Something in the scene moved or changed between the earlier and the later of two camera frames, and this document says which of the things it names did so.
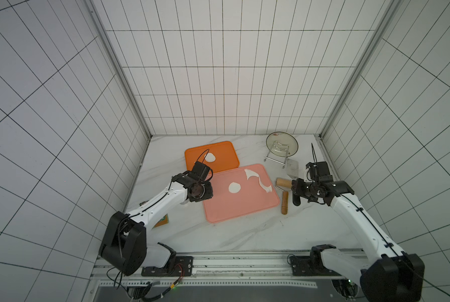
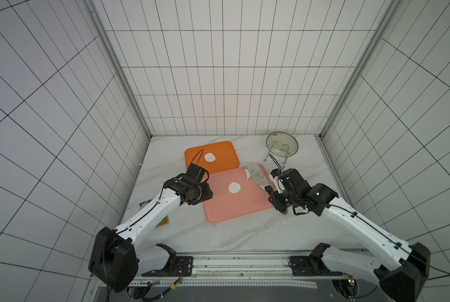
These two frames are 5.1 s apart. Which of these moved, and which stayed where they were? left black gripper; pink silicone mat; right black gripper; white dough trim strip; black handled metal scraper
Moved: black handled metal scraper; right black gripper
Stayed: left black gripper; pink silicone mat; white dough trim strip
